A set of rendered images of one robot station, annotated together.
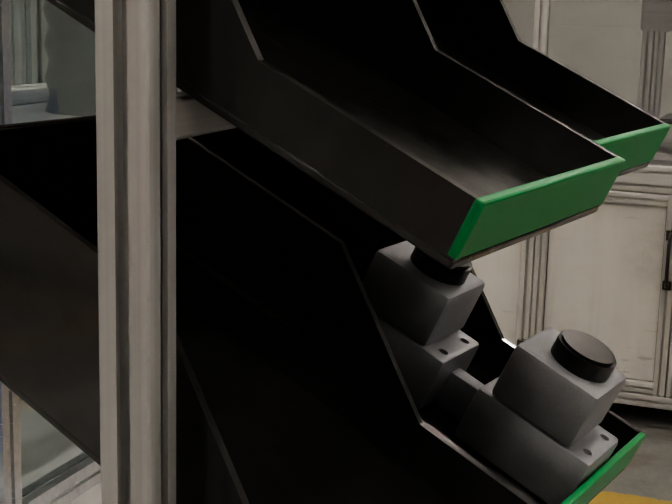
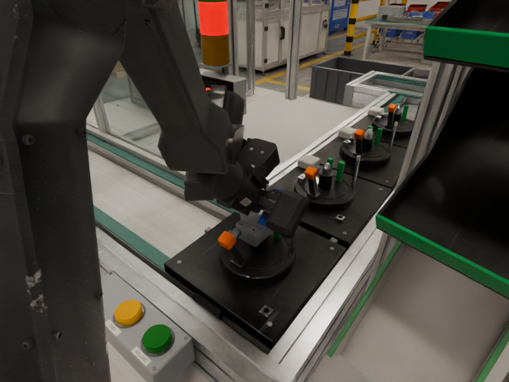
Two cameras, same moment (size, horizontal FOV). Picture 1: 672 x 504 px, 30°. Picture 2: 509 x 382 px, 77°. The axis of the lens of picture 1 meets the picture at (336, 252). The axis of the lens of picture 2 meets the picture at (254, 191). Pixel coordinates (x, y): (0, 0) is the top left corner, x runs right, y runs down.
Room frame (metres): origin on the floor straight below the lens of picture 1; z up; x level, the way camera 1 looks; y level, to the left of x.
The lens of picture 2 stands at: (0.33, -0.31, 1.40)
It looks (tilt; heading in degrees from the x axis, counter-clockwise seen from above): 34 degrees down; 107
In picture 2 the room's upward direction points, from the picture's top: straight up
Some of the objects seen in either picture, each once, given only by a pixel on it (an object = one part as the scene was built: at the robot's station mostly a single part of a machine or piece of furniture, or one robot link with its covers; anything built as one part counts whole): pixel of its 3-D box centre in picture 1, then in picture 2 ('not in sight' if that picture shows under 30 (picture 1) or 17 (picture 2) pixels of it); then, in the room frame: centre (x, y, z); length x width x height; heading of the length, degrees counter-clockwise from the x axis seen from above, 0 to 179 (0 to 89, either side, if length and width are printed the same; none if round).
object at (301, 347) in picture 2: not in sight; (357, 176); (0.38, 0.55, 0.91); 1.24 x 0.33 x 0.10; 69
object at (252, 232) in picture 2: not in sight; (260, 214); (0.21, 0.11, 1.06); 0.08 x 0.04 x 0.07; 70
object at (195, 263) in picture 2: not in sight; (257, 258); (0.21, 0.10, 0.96); 0.24 x 0.24 x 0.02; 69
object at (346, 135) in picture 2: not in sight; (367, 142); (0.38, 0.57, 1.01); 0.24 x 0.24 x 0.13; 69
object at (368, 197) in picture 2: not in sight; (326, 178); (0.30, 0.34, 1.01); 0.24 x 0.24 x 0.13; 69
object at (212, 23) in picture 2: not in sight; (213, 17); (0.07, 0.28, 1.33); 0.05 x 0.05 x 0.05
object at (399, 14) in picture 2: not in sight; (390, 12); (0.66, 5.80, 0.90); 0.40 x 0.30 x 0.17; 71
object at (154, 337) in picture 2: not in sight; (157, 339); (0.12, -0.10, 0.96); 0.04 x 0.04 x 0.02
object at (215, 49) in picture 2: not in sight; (215, 48); (0.07, 0.28, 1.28); 0.05 x 0.05 x 0.05
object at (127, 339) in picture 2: not in sight; (133, 325); (0.05, -0.07, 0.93); 0.21 x 0.07 x 0.06; 159
